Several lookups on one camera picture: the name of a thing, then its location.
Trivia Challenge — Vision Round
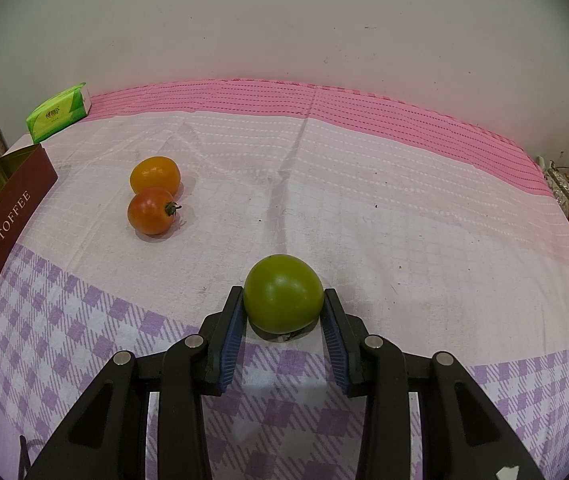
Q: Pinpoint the dark blue cable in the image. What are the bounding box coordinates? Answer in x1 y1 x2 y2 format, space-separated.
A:
18 436 32 480

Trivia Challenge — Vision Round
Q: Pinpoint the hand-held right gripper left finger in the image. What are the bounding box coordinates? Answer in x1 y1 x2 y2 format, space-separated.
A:
24 286 245 480

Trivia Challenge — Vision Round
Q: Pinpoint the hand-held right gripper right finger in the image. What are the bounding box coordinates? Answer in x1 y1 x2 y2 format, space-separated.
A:
323 288 547 480

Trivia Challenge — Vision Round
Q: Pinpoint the crumpled foil wrap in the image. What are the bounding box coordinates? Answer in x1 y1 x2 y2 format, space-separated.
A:
544 167 569 208

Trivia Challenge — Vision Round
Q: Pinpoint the small red tomato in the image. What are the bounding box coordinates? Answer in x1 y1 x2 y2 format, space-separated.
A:
127 186 183 236

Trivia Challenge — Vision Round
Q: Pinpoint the pink and purple checked cloth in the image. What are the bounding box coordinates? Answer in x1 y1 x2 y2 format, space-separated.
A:
0 77 569 480

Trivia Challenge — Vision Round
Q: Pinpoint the green tissue pack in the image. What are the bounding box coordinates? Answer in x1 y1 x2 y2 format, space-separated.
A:
25 82 92 144

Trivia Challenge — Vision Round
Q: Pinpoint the gold and maroon tin box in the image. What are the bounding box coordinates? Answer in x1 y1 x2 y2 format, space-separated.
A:
0 143 59 352

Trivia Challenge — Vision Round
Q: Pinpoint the green tomato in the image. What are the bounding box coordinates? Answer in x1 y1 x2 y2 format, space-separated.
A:
243 254 325 335

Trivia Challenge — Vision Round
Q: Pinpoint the small orange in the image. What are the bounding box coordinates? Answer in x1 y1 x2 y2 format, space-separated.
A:
130 156 182 196

